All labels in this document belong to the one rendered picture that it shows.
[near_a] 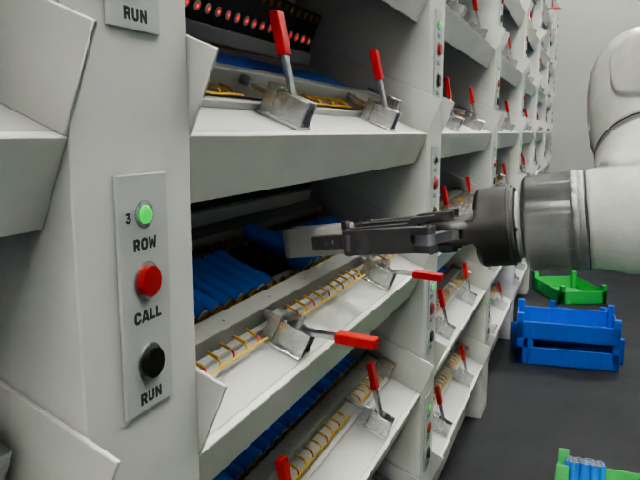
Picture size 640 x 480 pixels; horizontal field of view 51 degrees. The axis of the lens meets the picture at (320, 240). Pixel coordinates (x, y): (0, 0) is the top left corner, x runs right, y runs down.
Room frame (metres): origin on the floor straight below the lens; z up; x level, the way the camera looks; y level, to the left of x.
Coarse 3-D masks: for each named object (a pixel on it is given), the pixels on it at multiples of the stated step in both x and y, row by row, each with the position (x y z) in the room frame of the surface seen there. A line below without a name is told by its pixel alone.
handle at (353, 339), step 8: (304, 320) 0.54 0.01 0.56; (296, 328) 0.54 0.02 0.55; (304, 328) 0.55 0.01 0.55; (312, 336) 0.54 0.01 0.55; (320, 336) 0.53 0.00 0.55; (328, 336) 0.53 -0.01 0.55; (336, 336) 0.53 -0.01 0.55; (344, 336) 0.52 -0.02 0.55; (352, 336) 0.52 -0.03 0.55; (360, 336) 0.52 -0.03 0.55; (368, 336) 0.52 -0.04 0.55; (376, 336) 0.53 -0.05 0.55; (344, 344) 0.52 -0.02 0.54; (352, 344) 0.52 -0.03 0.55; (360, 344) 0.52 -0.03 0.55; (368, 344) 0.52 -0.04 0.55; (376, 344) 0.52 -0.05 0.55
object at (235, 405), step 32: (288, 192) 0.90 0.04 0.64; (320, 192) 0.99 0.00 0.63; (192, 224) 0.68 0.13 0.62; (416, 256) 0.94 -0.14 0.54; (352, 288) 0.75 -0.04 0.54; (320, 320) 0.63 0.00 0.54; (352, 320) 0.66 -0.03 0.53; (256, 352) 0.52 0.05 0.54; (320, 352) 0.56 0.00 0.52; (224, 384) 0.37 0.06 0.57; (256, 384) 0.47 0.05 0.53; (288, 384) 0.50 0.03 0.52; (224, 416) 0.42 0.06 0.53; (256, 416) 0.46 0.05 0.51; (224, 448) 0.41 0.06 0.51
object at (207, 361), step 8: (376, 256) 0.88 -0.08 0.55; (384, 256) 0.91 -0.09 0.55; (352, 272) 0.78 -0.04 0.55; (344, 280) 0.75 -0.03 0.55; (328, 288) 0.70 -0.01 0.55; (312, 296) 0.66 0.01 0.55; (296, 304) 0.63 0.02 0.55; (256, 328) 0.55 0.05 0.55; (264, 328) 0.56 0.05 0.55; (240, 336) 0.52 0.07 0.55; (248, 336) 0.53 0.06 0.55; (232, 344) 0.51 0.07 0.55; (240, 344) 0.52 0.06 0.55; (216, 352) 0.49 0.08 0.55; (224, 352) 0.49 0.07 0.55; (200, 360) 0.47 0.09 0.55; (208, 360) 0.47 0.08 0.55; (216, 360) 0.48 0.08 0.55; (200, 368) 0.46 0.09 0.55
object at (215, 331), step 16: (336, 256) 0.76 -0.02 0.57; (352, 256) 0.78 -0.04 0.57; (304, 272) 0.67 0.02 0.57; (320, 272) 0.69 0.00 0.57; (336, 272) 0.73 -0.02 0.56; (272, 288) 0.60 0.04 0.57; (288, 288) 0.61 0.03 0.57; (304, 288) 0.64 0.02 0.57; (320, 288) 0.68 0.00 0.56; (240, 304) 0.54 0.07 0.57; (256, 304) 0.55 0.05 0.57; (272, 304) 0.57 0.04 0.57; (288, 304) 0.61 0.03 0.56; (304, 304) 0.62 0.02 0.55; (208, 320) 0.49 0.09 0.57; (224, 320) 0.50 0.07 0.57; (240, 320) 0.51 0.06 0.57; (256, 320) 0.55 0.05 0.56; (208, 336) 0.47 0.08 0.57; (224, 336) 0.50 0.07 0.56; (256, 336) 0.53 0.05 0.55; (208, 352) 0.47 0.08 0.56
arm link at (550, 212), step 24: (528, 192) 0.58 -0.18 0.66; (552, 192) 0.57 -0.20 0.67; (576, 192) 0.56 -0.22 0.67; (528, 216) 0.57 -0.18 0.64; (552, 216) 0.56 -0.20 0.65; (576, 216) 0.55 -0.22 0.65; (528, 240) 0.57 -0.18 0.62; (552, 240) 0.56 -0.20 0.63; (576, 240) 0.55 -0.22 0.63; (528, 264) 0.58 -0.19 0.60; (552, 264) 0.58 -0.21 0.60; (576, 264) 0.57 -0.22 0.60
